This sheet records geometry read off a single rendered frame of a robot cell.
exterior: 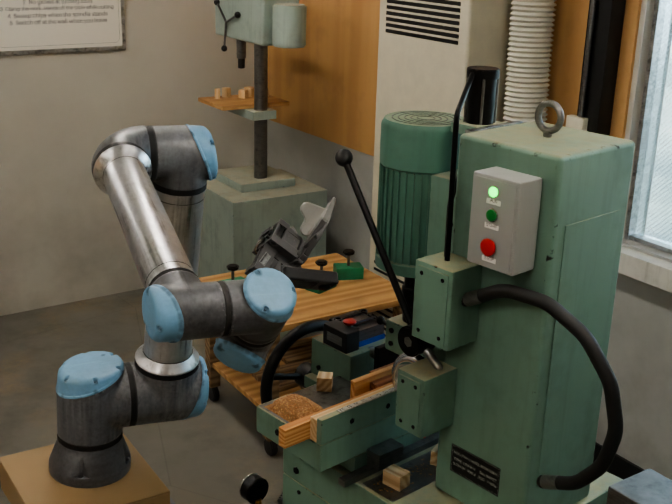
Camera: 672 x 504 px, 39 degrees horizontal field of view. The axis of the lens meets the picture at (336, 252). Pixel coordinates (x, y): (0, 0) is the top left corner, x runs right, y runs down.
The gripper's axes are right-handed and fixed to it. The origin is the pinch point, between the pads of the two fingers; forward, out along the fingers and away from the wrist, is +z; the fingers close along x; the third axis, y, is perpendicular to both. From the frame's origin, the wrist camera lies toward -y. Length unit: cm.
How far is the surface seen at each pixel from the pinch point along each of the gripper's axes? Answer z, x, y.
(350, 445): -28.1, 17.7, -33.4
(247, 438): 38, 178, -75
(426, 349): -15.5, -6.5, -28.9
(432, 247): 1.6, -11.2, -20.4
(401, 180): 10.1, -11.6, -8.9
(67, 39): 182, 230, 67
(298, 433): -32.3, 17.7, -21.8
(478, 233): -8.6, -32.4, -16.3
